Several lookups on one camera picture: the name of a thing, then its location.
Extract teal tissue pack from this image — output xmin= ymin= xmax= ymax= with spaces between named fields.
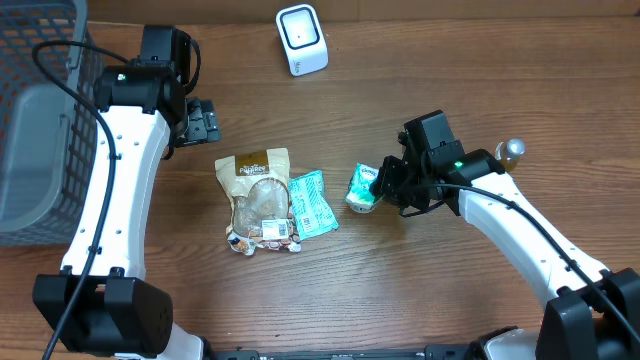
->
xmin=346 ymin=163 xmax=379 ymax=204

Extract brown snack pouch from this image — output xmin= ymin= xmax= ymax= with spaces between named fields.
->
xmin=215 ymin=148 xmax=301 ymax=256

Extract teal snack packet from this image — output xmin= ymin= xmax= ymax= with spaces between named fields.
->
xmin=289 ymin=170 xmax=339 ymax=241

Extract yellow dish soap bottle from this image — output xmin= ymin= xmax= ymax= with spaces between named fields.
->
xmin=495 ymin=138 xmax=526 ymax=172

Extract green tissue canister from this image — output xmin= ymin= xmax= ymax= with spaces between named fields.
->
xmin=345 ymin=192 xmax=381 ymax=214

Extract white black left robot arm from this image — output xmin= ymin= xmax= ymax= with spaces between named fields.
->
xmin=33 ymin=64 xmax=214 ymax=359

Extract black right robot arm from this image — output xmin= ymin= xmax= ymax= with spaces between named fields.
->
xmin=371 ymin=150 xmax=639 ymax=359

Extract white barcode scanner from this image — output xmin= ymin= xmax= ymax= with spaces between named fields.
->
xmin=275 ymin=4 xmax=329 ymax=77

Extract grey plastic mesh basket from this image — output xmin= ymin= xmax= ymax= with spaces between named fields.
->
xmin=1 ymin=0 xmax=104 ymax=246

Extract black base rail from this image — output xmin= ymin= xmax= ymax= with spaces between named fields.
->
xmin=205 ymin=345 xmax=473 ymax=360

